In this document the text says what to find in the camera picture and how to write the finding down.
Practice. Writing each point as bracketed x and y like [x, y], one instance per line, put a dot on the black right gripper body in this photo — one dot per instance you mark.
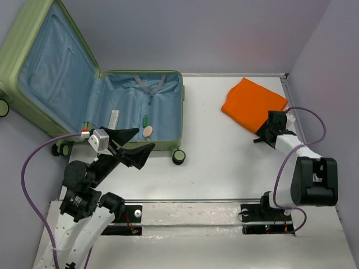
[262, 131]

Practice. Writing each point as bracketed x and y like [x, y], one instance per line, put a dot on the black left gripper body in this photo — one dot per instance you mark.
[106, 163]

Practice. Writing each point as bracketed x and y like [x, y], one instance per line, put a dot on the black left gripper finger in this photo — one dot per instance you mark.
[137, 157]
[120, 136]

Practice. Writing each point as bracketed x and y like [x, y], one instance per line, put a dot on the small green bottle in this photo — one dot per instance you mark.
[145, 121]

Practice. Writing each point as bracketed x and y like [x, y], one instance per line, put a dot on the round pink compact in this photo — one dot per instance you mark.
[147, 131]

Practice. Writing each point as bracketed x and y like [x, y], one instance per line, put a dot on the orange cloth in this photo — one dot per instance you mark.
[248, 104]

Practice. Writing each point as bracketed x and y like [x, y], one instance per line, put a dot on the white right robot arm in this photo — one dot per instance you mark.
[315, 178]

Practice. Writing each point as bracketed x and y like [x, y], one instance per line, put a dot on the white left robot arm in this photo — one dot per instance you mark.
[85, 212]

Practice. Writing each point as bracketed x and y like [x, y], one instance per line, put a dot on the green hard-shell suitcase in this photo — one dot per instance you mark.
[50, 76]

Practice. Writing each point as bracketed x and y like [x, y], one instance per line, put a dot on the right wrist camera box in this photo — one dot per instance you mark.
[290, 118]

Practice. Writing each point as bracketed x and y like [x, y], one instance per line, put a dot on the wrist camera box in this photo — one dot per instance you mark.
[99, 140]
[290, 118]

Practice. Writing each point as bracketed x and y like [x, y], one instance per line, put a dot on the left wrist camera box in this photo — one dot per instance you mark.
[99, 140]

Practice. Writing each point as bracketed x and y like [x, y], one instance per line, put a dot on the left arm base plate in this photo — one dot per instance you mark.
[128, 224]

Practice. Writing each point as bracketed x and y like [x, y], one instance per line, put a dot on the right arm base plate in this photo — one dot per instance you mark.
[256, 221]

